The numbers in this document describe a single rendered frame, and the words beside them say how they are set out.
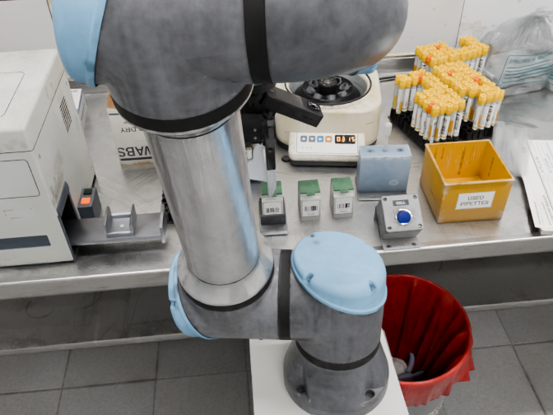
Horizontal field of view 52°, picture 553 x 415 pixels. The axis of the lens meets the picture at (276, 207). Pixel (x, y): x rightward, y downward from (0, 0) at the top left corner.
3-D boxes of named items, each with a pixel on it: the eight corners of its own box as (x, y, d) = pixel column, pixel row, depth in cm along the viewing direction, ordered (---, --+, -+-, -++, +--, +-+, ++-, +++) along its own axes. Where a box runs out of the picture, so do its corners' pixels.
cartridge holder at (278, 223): (260, 236, 110) (258, 222, 108) (258, 205, 117) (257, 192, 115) (287, 235, 110) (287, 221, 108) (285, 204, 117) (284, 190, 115)
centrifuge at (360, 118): (271, 167, 127) (270, 119, 119) (280, 98, 149) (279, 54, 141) (381, 169, 125) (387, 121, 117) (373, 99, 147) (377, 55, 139)
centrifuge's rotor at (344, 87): (292, 124, 130) (292, 97, 125) (295, 90, 141) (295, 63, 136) (361, 125, 129) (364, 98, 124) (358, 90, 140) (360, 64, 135)
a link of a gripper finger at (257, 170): (243, 198, 100) (239, 146, 99) (276, 196, 100) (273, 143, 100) (243, 200, 97) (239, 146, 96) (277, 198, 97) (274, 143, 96)
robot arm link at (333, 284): (386, 366, 72) (396, 289, 64) (279, 363, 73) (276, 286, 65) (378, 297, 81) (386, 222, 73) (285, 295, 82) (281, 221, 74)
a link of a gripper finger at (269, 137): (264, 170, 100) (261, 119, 99) (275, 169, 100) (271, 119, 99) (266, 170, 95) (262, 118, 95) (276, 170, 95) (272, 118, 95)
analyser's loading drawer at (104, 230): (54, 252, 106) (46, 232, 102) (61, 228, 111) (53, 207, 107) (165, 243, 107) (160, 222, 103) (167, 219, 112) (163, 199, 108)
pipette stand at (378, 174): (358, 201, 117) (361, 161, 111) (355, 179, 123) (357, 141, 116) (406, 199, 117) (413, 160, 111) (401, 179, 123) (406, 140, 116)
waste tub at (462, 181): (435, 225, 111) (444, 184, 105) (417, 182, 122) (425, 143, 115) (503, 220, 112) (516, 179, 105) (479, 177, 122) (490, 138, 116)
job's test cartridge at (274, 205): (262, 223, 111) (261, 198, 107) (262, 207, 115) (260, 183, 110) (283, 221, 111) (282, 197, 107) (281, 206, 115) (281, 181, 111)
